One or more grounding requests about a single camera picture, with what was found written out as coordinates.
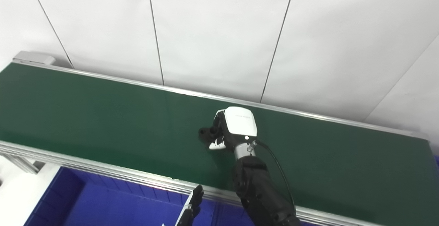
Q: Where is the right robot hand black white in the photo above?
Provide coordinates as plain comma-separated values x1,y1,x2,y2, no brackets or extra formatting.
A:
209,107,258,151

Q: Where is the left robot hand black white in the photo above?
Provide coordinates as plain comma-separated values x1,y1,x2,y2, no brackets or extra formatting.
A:
175,185,204,226

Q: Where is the black flange part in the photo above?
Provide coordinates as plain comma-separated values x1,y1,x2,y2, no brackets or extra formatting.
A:
198,125,220,143

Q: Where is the green conveyor belt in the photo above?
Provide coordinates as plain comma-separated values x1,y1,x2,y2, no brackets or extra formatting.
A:
0,62,439,226
0,50,439,226

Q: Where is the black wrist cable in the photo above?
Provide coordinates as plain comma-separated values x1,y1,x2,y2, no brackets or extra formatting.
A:
256,140,296,209

